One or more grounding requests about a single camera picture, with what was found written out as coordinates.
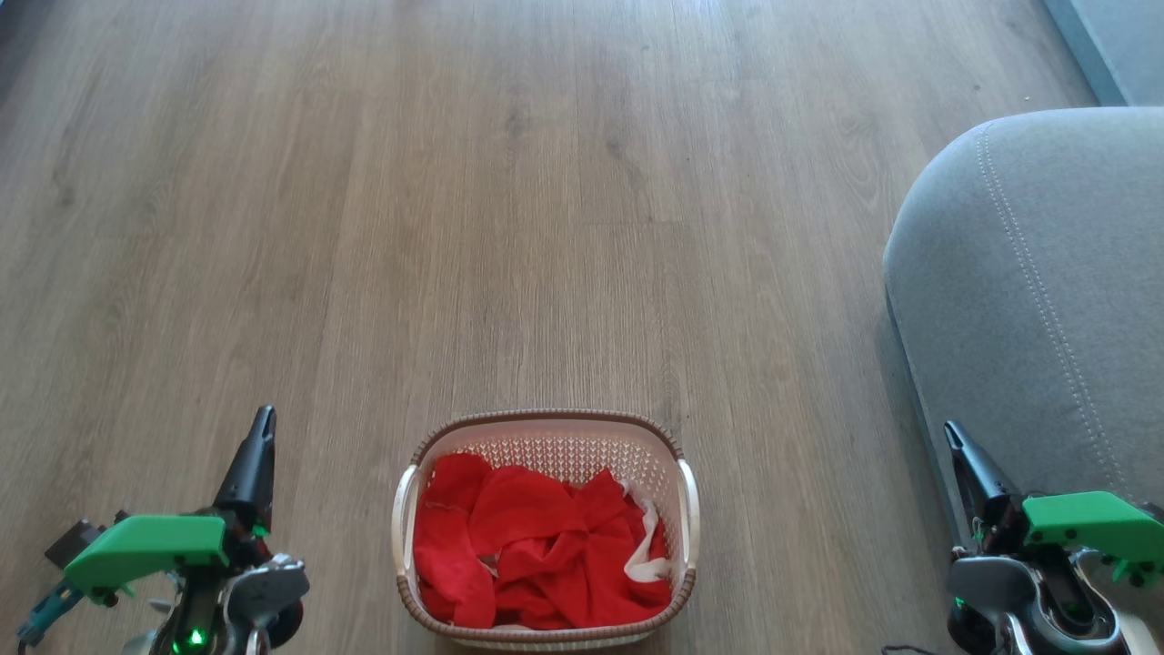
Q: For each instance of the white woven-rim laundry basket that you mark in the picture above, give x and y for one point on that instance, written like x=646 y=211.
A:
x=555 y=446

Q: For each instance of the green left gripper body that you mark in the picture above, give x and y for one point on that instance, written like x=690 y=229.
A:
x=145 y=546

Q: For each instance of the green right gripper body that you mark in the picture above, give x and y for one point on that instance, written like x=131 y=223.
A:
x=1087 y=523

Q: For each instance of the black camera box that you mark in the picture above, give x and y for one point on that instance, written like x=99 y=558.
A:
x=73 y=541

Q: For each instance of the white cloth piece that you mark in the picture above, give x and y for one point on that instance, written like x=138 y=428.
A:
x=650 y=546

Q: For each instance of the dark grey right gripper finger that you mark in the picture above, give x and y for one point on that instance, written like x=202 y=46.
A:
x=980 y=478

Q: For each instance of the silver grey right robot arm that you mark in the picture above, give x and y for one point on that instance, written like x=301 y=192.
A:
x=1000 y=587

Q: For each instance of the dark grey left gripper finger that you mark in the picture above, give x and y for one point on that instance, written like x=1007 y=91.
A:
x=250 y=468

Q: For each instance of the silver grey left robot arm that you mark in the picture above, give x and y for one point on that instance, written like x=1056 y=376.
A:
x=255 y=591

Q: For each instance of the light fabric sofa armrest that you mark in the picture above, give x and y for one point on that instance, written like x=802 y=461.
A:
x=1037 y=300

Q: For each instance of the red cloth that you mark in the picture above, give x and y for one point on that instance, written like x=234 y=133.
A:
x=536 y=537

